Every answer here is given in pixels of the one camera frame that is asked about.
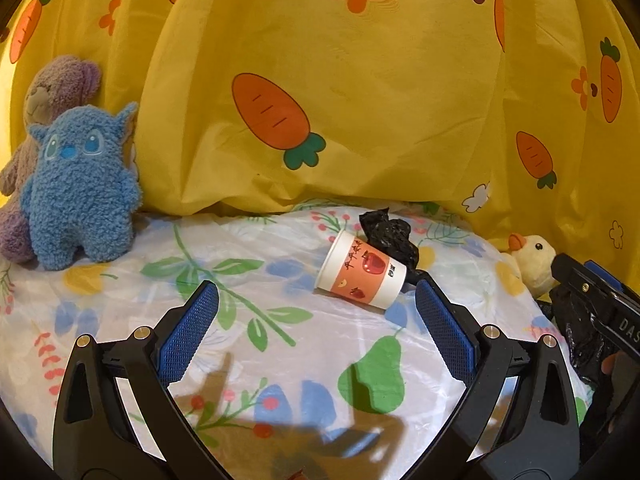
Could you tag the white orange paper cup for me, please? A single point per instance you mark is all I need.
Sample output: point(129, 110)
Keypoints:
point(362, 272)

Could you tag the yellow duck plush toy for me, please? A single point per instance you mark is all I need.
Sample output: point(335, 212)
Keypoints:
point(532, 260)

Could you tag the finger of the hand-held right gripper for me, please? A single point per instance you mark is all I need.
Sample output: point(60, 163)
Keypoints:
point(582, 275)

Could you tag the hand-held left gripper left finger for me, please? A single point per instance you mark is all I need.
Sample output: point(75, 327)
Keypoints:
point(190, 335)

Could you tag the crumpled black plastic bag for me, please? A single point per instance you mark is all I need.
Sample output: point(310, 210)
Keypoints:
point(390, 237)

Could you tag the white floral bed sheet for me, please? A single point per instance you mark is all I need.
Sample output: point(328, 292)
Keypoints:
point(300, 320)

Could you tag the person's right hand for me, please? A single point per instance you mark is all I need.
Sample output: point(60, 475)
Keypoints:
point(608, 363)

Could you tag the large black trash bag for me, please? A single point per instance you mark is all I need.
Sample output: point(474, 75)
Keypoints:
point(575, 340)

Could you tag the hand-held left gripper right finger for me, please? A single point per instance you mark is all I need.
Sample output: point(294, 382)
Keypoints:
point(445, 330)

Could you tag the yellow carrot print blanket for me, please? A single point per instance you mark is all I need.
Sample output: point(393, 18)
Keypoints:
point(350, 85)

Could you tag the blue furry plush toy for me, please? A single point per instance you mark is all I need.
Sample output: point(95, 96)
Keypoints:
point(75, 195)

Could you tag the purple bear plush toy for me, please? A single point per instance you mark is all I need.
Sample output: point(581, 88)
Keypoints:
point(47, 87)

